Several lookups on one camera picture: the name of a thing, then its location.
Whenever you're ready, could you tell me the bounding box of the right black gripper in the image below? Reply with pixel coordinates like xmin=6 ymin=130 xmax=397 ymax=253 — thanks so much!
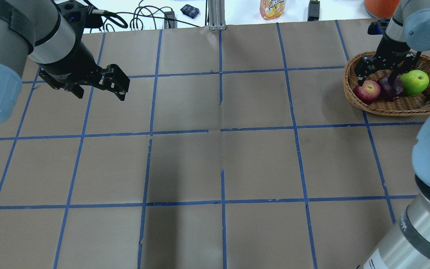
xmin=354 ymin=19 xmax=421 ymax=89

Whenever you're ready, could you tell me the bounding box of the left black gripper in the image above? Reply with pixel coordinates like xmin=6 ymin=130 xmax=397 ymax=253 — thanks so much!
xmin=36 ymin=0 xmax=130 ymax=102

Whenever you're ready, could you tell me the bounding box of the dark red apple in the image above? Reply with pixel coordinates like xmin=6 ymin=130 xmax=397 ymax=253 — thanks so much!
xmin=377 ymin=75 xmax=404 ymax=102

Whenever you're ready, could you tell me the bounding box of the red yellow apple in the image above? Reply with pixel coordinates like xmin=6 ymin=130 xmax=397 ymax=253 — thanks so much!
xmin=353 ymin=80 xmax=381 ymax=105

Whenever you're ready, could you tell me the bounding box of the green apple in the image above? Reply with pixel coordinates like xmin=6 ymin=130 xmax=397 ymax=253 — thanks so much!
xmin=401 ymin=70 xmax=430 ymax=96

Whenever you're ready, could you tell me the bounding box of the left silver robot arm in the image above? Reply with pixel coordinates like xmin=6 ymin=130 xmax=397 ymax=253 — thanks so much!
xmin=0 ymin=0 xmax=130 ymax=124

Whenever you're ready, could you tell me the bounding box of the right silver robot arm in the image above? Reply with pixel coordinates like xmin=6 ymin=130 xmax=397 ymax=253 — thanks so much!
xmin=350 ymin=0 xmax=430 ymax=269

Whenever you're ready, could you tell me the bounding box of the brown wicker basket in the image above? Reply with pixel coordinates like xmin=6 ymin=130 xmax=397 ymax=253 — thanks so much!
xmin=342 ymin=51 xmax=430 ymax=117

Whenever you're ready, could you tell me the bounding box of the orange bucket grey lid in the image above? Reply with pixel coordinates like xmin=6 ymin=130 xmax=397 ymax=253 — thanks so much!
xmin=364 ymin=0 xmax=400 ymax=18

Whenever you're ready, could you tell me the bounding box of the black power adapter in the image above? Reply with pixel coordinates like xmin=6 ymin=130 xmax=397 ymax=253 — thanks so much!
xmin=307 ymin=0 xmax=320 ymax=22

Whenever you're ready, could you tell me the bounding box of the yellow juice bottle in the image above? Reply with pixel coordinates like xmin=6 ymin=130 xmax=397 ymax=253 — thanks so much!
xmin=259 ymin=0 xmax=286 ymax=20

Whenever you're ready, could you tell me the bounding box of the aluminium frame post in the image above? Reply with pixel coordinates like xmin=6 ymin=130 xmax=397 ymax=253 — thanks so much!
xmin=206 ymin=0 xmax=226 ymax=31

